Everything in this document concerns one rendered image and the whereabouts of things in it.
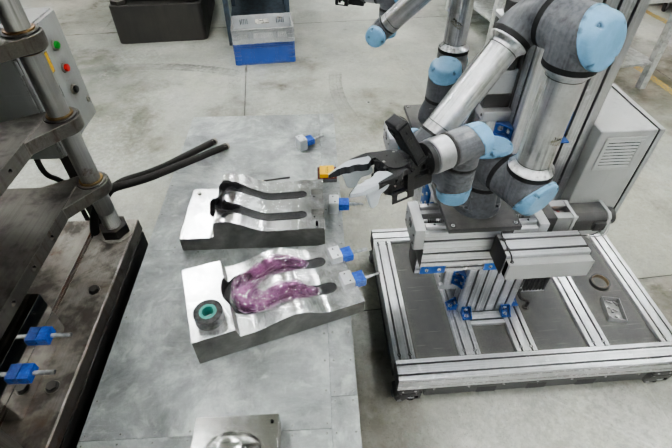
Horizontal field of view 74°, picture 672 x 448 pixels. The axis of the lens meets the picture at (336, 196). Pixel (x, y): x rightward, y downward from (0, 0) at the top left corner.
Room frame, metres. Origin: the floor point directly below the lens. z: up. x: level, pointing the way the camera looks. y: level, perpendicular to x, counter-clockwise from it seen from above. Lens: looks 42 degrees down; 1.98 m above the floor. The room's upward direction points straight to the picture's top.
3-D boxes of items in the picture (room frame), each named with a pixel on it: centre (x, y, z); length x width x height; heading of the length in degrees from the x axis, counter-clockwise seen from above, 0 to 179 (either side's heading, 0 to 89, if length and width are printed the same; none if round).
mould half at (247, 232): (1.17, 0.29, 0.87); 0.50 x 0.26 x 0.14; 93
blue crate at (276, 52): (4.38, 0.73, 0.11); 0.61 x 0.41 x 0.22; 98
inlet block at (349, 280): (0.87, -0.08, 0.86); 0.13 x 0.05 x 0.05; 110
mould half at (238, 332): (0.82, 0.19, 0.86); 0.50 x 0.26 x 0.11; 110
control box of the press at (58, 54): (1.35, 1.00, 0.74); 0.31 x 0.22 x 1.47; 3
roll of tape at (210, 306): (0.68, 0.35, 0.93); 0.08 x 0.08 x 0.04
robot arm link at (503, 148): (1.01, -0.44, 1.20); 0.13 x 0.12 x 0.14; 30
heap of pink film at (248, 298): (0.82, 0.19, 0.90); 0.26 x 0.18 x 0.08; 110
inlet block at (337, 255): (0.97, -0.04, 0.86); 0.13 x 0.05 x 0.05; 110
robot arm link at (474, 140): (0.77, -0.27, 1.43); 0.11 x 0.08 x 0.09; 120
